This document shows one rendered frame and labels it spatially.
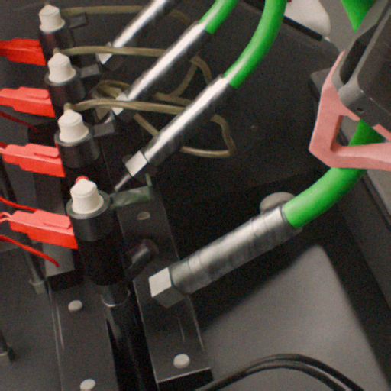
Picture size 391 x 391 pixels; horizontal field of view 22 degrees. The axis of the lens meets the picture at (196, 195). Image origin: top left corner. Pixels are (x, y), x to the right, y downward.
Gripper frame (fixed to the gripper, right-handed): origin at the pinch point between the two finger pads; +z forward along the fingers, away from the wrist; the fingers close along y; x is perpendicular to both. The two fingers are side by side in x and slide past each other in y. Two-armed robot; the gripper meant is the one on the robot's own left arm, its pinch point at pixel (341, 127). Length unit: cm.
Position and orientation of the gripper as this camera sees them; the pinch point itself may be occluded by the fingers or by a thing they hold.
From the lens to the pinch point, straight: 48.6
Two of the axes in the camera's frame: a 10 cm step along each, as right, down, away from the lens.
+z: -4.1, 3.1, 8.6
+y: -4.5, 7.5, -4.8
